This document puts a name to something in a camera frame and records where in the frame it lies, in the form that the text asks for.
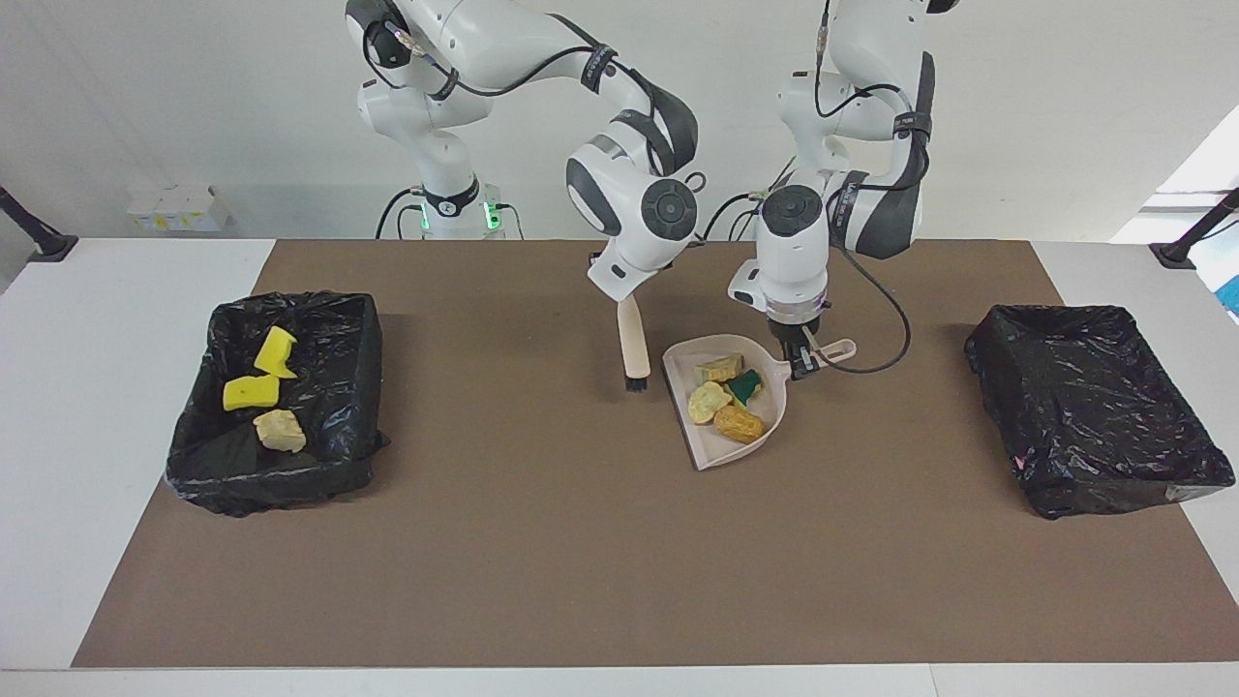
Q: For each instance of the all yellow sponge piece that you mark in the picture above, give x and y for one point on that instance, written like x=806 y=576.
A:
x=277 y=350

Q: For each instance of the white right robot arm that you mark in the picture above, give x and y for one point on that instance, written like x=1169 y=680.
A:
x=639 y=203

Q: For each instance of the light blue object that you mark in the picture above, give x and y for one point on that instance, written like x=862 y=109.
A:
x=1231 y=295

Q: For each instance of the pale foam piece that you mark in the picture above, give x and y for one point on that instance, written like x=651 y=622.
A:
x=721 y=368
x=281 y=432
x=708 y=403

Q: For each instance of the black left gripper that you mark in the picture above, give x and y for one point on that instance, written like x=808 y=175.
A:
x=799 y=334

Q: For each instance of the beige plastic dustpan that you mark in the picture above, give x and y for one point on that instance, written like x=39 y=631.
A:
x=755 y=445

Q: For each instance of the small green sponge piece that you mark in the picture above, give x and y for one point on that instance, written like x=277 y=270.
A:
x=745 y=386

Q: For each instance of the bin lined with black bag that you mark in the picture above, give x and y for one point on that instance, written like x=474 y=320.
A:
x=329 y=426
x=1094 y=407

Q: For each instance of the green and yellow sponge piece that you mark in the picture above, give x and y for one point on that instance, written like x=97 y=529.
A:
x=250 y=393

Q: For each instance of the brown table mat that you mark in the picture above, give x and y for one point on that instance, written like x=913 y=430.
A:
x=581 y=600

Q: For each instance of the white cardboard box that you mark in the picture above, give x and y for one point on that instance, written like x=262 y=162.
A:
x=179 y=206

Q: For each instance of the beige hand brush black bristles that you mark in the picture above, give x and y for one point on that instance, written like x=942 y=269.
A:
x=634 y=339

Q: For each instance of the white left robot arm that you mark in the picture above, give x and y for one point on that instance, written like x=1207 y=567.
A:
x=794 y=252

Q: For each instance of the brown cork-like lump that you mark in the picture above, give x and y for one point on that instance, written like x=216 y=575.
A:
x=739 y=424

